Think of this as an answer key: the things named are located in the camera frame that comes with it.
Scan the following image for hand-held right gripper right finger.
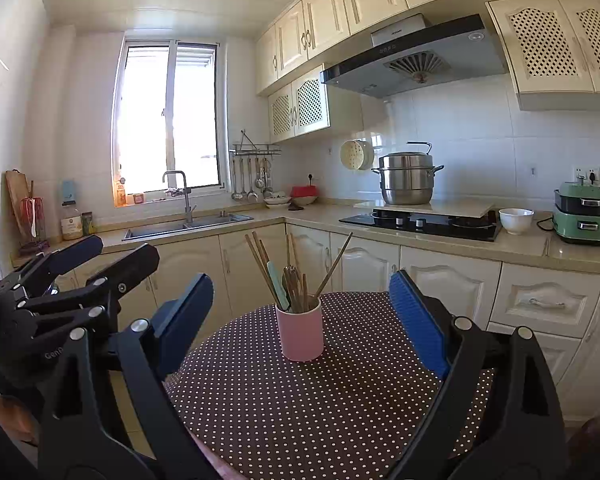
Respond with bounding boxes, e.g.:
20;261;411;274
389;270;566;480

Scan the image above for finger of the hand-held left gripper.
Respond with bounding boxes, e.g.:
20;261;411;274
17;243;161;351
0;235;104;311

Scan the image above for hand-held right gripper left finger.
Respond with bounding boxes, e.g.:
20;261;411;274
37;274;221;480

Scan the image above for light blue handled cutlery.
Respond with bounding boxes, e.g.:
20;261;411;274
266;260;292;312

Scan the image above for dark metal fork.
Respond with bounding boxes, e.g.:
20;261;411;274
284;265;301;311

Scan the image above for pink cup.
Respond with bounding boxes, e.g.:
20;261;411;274
275;296;324;362

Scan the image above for bunch of wooden chopsticks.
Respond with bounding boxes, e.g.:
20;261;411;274
244;231;355;313

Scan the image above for person's left hand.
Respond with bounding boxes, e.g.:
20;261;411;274
0;394;38;446

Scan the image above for white-lidded jar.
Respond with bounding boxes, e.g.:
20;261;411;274
61;201;83;241

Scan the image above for cream base cabinets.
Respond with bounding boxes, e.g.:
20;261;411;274
45;222;600;421

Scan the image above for red utensil holder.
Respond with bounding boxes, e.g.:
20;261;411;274
20;180;48;251

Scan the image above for steel kitchen sink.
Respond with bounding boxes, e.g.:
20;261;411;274
121;212;255;242

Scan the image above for steel faucet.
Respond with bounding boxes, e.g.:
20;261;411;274
161;170;197;224

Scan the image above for wooden cutting board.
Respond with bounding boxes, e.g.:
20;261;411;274
6;169;33;256

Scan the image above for black glass gas stove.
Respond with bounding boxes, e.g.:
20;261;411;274
339;208;503;242

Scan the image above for row of hanging steel ladles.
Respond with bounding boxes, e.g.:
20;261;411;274
230;156;273;202

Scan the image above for beige kitchen countertop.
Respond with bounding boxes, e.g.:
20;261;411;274
10;202;600;277

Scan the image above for white bowl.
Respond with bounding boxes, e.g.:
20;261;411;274
498;207;535;236

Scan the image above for stainless steel steamer pot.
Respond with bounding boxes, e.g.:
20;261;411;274
371;141;445;206

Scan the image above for kitchen window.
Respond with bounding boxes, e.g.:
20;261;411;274
111;39;229;208

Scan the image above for red lidded container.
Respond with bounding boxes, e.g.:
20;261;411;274
290;185;320;207

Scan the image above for cream perforated steamer plate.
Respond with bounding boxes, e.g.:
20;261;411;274
340;139;376;171

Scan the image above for green electric cooker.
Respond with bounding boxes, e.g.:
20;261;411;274
551;182;600;247

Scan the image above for small lattice-door cabinet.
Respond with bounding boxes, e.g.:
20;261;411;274
267;65;331;144

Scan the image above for grey range hood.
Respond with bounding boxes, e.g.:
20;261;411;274
320;13;509;99

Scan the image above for large lattice-door cabinet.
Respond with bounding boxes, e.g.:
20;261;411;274
486;0;600;112

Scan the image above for wall utensil rack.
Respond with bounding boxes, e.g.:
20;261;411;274
229;129;282;157

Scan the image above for cream upper wall cabinets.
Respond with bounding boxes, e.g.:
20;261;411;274
255;0;600;96

